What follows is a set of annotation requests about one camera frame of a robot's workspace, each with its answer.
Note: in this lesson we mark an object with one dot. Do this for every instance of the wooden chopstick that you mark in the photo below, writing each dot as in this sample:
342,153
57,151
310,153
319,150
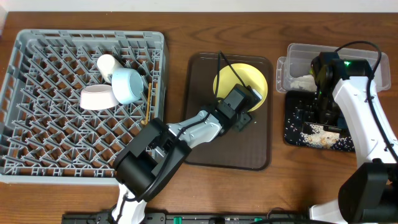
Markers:
155,101
149,96

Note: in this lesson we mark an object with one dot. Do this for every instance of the white plastic cup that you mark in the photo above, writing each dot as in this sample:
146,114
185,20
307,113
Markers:
107,64

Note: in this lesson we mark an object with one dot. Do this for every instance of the grey plastic dishwasher rack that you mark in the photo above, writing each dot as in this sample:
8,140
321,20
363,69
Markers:
46,137

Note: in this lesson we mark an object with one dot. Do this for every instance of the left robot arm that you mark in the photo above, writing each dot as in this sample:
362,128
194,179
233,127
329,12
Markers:
146,165

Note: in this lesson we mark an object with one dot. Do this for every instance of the light blue bowl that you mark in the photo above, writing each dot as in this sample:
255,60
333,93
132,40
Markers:
127,85

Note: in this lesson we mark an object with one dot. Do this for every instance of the clear plastic bin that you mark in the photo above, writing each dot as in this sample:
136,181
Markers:
298,60

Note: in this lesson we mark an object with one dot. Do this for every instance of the black rail with green clips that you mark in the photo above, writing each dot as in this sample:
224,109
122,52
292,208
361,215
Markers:
163,218

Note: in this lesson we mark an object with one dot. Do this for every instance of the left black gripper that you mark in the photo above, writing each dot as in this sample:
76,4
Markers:
244,117

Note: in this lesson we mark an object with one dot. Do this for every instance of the pink white bowl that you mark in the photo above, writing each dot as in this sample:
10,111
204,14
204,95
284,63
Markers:
98,97

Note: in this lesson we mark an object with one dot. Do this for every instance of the black rectangular tray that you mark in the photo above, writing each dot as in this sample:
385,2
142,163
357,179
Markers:
308,98

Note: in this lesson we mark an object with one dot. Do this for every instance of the yellow round plate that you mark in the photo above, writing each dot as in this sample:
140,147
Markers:
250,75

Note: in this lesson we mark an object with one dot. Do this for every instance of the spilled rice pile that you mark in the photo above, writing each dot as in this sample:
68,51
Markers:
301,129

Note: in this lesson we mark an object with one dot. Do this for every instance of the crumpled white tissue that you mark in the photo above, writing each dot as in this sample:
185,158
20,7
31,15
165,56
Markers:
305,83

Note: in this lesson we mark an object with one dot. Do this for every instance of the dark brown serving tray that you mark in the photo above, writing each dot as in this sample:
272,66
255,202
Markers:
249,149

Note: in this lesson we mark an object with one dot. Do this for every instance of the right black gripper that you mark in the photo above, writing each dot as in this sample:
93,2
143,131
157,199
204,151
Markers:
339,126

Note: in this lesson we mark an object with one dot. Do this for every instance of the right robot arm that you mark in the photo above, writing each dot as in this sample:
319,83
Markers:
370,194

